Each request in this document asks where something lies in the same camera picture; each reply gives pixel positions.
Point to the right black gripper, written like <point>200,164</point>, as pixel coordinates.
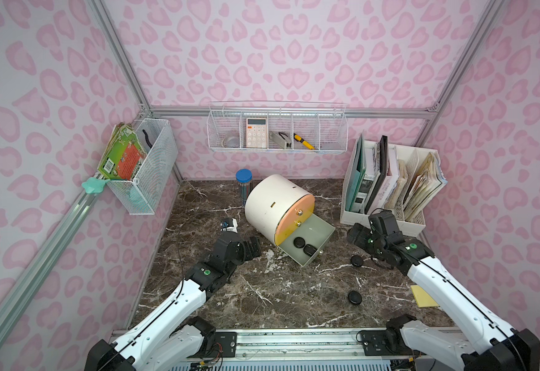
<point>365,237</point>

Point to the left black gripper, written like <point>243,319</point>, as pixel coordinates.
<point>243,248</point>

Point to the black earphone case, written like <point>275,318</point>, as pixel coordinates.
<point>309,250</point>
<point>299,242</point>
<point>357,261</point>
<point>354,297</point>

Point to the white round drawer cabinet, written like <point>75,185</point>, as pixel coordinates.
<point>269,201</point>

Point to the grey bottom drawer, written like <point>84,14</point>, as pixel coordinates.
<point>315,232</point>

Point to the orange top drawer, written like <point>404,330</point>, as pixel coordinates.
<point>305,205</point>

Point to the yellow drawer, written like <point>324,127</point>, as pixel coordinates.
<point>291,234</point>

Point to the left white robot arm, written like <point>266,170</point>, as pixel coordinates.
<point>163,315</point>

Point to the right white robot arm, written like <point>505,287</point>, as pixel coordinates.
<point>490,342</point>

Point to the white file organizer box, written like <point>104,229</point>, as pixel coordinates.
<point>358,215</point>

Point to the white pink book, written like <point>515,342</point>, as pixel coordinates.
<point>390,181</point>

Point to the teal green folder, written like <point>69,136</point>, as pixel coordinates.
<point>357,172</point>

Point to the stack of magazines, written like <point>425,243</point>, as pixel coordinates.
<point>419,181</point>

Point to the blue lid pencil jar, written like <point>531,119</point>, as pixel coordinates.
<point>244,177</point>

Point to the yellow sticky note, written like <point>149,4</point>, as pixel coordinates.
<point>422,298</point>

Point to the black binder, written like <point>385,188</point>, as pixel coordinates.
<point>381,169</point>

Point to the round metal tin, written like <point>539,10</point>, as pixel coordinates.
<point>231,141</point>

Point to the grey stapler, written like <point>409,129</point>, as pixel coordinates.
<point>281,139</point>

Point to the pink white calculator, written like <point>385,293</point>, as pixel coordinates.
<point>256,132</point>

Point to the yellow black utility knife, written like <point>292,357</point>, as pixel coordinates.
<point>304,142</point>

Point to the black item in basket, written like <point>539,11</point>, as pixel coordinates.
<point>146,138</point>

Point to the green red booklet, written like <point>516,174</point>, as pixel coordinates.
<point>123,156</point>

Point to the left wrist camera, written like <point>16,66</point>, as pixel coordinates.
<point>229,225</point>

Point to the white mesh wall basket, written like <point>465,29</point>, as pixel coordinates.
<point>142,195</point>

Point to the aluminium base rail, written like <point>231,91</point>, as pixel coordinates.
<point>331,344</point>

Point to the white wire wall shelf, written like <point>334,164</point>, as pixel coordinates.
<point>325,126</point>

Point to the mint green wall hook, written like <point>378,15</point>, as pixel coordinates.
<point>94,185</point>

